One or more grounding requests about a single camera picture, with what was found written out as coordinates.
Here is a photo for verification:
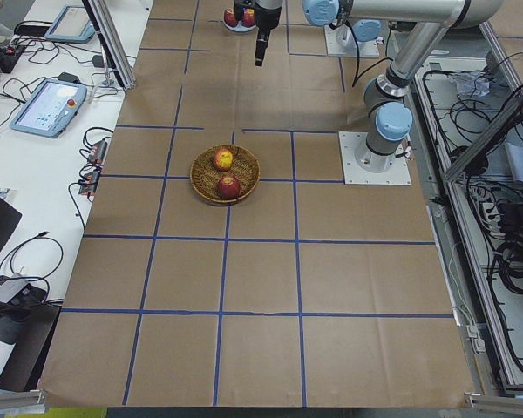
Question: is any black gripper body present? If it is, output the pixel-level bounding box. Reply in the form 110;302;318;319
254;0;282;30

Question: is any red yellow apple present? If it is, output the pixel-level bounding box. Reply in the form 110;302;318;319
212;148;234;172

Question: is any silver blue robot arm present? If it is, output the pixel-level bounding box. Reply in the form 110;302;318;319
302;0;502;173

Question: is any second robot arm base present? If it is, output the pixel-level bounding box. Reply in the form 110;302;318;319
336;19;382;48

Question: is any red apple on plate right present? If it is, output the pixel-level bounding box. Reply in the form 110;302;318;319
241;9;255;28

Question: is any red apple on plate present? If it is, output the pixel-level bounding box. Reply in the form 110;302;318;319
241;9;255;28
223;9;239;28

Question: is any red apple on plate left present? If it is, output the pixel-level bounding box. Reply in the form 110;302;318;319
223;9;239;28

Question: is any round wicker basket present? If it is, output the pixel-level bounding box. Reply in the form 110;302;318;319
189;145;261;206

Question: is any dark red apple in basket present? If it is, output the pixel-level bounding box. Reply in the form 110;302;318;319
217;175;241;199

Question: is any far teach pendant tablet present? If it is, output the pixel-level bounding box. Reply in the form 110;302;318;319
44;5;95;44

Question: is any teach pendant tablet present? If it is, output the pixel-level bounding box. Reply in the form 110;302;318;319
44;5;95;44
10;78;87;138

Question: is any upper black orange adapter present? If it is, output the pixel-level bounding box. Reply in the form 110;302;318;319
86;138;108;165

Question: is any black orange adapter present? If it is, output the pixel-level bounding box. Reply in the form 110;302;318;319
86;138;108;165
78;170;101;198

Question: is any crumpled plastic bag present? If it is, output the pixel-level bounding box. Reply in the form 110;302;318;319
448;71;491;98

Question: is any near teach pendant tablet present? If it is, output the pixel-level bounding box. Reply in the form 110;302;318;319
10;78;87;138

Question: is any lower black orange adapter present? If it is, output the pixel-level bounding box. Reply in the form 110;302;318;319
78;170;101;198

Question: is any diagonal aluminium strut right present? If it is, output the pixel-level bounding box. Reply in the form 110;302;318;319
444;84;523;183

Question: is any brown paper table cover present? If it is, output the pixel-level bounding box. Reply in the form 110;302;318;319
40;1;473;408

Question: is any black electronics board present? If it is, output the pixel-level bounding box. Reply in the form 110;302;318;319
0;44;26;74

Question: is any white power strip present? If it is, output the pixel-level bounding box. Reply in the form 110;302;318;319
470;185;504;239

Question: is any grey usb hub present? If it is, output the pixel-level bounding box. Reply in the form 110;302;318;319
0;280;46;307

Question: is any black mat lower left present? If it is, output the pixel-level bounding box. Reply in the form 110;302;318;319
0;304;60;392

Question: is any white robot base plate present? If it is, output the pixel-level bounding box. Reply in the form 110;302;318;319
338;131;412;186

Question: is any aluminium frame post left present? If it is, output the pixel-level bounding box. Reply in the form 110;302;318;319
82;0;136;91

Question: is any aluminium rail right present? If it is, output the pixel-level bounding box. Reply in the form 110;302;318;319
411;21;523;395

